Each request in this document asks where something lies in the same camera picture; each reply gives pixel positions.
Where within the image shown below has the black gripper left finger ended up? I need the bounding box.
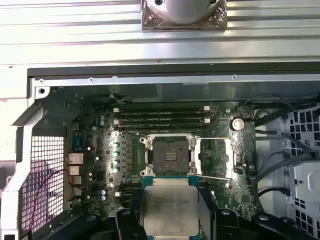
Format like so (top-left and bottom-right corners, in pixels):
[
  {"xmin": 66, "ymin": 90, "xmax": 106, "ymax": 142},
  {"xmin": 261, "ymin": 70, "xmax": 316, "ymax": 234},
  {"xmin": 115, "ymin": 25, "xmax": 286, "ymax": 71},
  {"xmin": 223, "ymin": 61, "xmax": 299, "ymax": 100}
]
[{"xmin": 37, "ymin": 187, "xmax": 146, "ymax": 240}]

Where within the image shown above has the blue rear port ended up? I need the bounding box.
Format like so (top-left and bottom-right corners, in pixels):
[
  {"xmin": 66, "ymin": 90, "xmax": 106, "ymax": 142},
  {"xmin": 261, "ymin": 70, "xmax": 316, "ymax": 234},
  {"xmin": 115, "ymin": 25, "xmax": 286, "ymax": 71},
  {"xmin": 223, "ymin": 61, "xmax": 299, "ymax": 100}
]
[{"xmin": 72, "ymin": 133, "xmax": 85, "ymax": 152}]

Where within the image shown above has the silver-topped CPU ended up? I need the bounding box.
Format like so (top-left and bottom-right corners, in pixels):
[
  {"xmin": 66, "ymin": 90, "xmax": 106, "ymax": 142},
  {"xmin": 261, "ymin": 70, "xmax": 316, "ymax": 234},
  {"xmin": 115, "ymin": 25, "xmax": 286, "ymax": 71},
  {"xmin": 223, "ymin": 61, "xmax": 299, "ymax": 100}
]
[{"xmin": 138, "ymin": 175, "xmax": 201, "ymax": 237}]

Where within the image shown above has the RAM slot with white clips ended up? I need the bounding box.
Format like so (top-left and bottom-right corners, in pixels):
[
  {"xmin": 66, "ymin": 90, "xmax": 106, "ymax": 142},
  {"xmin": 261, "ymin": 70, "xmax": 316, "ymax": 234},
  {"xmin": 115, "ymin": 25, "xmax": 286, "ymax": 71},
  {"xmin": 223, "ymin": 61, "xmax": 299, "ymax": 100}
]
[
  {"xmin": 112, "ymin": 105, "xmax": 211, "ymax": 113},
  {"xmin": 112, "ymin": 118, "xmax": 211, "ymax": 125},
  {"xmin": 113, "ymin": 190, "xmax": 141, "ymax": 198}
]

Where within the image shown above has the grey metal PC case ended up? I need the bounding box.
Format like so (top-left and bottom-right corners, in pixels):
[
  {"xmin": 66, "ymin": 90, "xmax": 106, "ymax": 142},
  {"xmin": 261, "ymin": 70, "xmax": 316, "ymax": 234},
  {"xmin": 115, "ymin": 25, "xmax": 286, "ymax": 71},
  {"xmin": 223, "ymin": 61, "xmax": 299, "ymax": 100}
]
[{"xmin": 0, "ymin": 66, "xmax": 320, "ymax": 240}]

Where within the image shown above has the thin red wire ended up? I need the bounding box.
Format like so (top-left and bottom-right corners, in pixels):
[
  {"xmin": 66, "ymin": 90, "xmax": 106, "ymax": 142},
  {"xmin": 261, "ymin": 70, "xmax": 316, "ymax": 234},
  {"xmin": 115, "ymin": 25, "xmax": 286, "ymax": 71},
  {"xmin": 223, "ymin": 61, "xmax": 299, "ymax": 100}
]
[{"xmin": 27, "ymin": 167, "xmax": 73, "ymax": 231}]

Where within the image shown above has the thin black looped wire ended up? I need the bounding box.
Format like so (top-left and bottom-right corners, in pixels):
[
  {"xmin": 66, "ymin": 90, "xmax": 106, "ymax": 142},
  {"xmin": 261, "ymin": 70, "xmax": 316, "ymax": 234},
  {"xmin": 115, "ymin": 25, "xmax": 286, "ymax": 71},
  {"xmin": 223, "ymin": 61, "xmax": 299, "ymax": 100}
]
[{"xmin": 242, "ymin": 93, "xmax": 301, "ymax": 118}]

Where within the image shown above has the black connector with red wires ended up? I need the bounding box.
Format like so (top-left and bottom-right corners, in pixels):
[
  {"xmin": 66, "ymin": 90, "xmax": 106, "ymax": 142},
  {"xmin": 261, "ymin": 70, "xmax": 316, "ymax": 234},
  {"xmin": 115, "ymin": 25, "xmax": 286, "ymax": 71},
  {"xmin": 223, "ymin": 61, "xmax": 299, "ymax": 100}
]
[{"xmin": 241, "ymin": 109, "xmax": 256, "ymax": 121}]

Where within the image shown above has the thick black cable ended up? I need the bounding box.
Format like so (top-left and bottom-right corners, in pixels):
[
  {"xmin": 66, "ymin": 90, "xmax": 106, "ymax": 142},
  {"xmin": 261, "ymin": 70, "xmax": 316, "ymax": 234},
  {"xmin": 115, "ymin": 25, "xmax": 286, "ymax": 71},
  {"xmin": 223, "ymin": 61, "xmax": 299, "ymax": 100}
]
[{"xmin": 256, "ymin": 153, "xmax": 313, "ymax": 191}]

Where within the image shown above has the perforated case fan grille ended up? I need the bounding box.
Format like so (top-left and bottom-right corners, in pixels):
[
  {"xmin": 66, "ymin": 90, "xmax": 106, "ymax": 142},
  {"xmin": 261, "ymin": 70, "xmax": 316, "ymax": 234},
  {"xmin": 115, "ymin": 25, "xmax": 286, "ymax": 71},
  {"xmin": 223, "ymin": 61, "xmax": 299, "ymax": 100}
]
[{"xmin": 21, "ymin": 136, "xmax": 68, "ymax": 232}]

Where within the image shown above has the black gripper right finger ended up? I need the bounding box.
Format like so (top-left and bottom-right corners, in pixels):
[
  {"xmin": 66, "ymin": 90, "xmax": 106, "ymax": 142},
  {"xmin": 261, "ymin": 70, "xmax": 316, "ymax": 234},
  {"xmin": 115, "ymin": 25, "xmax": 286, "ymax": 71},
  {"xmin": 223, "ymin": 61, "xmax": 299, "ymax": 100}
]
[{"xmin": 197, "ymin": 187, "xmax": 313, "ymax": 240}]

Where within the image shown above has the metal socket cover frame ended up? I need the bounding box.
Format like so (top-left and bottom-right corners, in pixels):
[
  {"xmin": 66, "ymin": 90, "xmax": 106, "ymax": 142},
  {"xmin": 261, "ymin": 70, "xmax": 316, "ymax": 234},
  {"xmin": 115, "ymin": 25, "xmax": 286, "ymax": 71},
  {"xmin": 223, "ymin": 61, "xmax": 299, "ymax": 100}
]
[{"xmin": 195, "ymin": 136, "xmax": 245, "ymax": 181}]

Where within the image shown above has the CPU socket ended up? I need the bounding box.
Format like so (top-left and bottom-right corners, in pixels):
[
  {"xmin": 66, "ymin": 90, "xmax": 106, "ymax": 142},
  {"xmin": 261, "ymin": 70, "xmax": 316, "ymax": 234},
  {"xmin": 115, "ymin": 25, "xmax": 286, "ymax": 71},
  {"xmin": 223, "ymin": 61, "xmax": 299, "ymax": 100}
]
[{"xmin": 139, "ymin": 133, "xmax": 201, "ymax": 178}]

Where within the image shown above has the square brown base plate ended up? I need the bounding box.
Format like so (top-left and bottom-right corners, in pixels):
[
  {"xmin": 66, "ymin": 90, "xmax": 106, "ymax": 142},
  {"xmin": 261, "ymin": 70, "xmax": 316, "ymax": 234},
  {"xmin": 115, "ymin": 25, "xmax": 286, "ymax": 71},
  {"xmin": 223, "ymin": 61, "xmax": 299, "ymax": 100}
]
[{"xmin": 141, "ymin": 0, "xmax": 228, "ymax": 32}]

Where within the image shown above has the green motherboard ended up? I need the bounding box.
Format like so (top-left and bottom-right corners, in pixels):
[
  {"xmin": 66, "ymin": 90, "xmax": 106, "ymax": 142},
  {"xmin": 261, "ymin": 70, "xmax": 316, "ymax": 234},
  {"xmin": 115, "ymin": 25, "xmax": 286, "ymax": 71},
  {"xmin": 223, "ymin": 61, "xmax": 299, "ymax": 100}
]
[{"xmin": 65, "ymin": 99, "xmax": 258, "ymax": 240}]

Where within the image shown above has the perforated metal drive cage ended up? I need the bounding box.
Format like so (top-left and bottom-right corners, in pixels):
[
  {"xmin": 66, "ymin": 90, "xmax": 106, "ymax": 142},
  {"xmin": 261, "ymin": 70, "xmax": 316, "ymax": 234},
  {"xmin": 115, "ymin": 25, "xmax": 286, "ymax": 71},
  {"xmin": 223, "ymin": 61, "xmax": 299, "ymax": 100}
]
[{"xmin": 254, "ymin": 99, "xmax": 320, "ymax": 240}]

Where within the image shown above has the round coin cell battery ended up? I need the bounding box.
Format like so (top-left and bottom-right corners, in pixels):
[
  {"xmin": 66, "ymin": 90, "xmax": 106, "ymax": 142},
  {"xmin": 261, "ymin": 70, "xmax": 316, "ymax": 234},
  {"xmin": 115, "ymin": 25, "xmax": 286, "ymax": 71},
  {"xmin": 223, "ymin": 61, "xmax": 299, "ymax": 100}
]
[{"xmin": 229, "ymin": 117, "xmax": 246, "ymax": 132}]

